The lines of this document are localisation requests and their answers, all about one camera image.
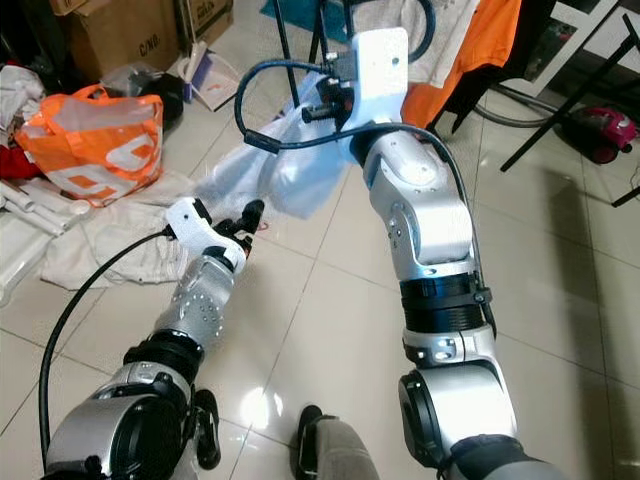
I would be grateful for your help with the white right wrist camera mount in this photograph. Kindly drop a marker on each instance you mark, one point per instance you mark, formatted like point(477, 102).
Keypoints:
point(380, 70)

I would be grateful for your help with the teal floor mat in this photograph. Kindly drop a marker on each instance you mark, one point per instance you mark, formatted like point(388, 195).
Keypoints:
point(335, 15)

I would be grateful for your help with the thin white shirt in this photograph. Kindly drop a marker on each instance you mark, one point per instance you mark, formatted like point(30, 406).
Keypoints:
point(280, 180)

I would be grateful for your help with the white crumpled cloth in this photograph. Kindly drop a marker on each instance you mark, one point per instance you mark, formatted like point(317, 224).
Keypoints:
point(20, 95)

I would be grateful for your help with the grey right robot leg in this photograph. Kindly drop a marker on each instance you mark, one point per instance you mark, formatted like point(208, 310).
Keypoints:
point(345, 450)

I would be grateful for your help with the black plastic bag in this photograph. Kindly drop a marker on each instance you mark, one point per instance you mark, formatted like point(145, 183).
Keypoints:
point(170, 90)

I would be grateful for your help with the white plastic pipe frame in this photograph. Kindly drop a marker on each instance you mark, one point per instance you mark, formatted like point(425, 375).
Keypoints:
point(25, 250)

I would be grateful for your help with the grey left robot leg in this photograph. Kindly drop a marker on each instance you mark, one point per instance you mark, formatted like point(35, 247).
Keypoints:
point(206, 430)

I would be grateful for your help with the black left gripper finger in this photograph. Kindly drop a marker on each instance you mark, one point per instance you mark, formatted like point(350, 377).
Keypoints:
point(255, 209)
point(245, 226)

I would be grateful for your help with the pink vacuum cleaner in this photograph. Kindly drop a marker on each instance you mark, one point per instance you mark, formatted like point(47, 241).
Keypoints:
point(600, 130)

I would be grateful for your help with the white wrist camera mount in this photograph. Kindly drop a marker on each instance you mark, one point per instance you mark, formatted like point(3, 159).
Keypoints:
point(195, 225)
point(380, 70)

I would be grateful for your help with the cardboard box with round logo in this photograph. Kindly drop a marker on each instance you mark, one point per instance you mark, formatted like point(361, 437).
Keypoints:
point(210, 20)

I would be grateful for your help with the red cloth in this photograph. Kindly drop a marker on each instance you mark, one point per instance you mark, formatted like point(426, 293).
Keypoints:
point(12, 162)

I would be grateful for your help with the orange white shopping bag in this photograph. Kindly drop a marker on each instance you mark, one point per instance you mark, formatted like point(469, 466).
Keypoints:
point(90, 160)

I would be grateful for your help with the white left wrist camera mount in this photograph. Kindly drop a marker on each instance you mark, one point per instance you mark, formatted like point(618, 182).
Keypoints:
point(195, 225)

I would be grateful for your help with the off-white pocketed garment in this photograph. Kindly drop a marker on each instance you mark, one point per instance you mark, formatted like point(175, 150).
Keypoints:
point(450, 40)

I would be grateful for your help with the orange shirt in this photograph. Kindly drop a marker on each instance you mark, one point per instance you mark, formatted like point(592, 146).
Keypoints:
point(490, 40)

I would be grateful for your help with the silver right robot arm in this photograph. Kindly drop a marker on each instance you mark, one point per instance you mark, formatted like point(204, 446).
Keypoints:
point(420, 210)

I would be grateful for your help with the grey robot leg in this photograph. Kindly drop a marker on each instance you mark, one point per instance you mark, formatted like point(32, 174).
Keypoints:
point(345, 450)
point(206, 430)

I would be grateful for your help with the cardboard box with C/NO print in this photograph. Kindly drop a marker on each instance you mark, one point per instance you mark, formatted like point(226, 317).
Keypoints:
point(130, 35)

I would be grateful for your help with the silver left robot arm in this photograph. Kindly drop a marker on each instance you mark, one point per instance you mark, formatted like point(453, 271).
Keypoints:
point(200, 300)

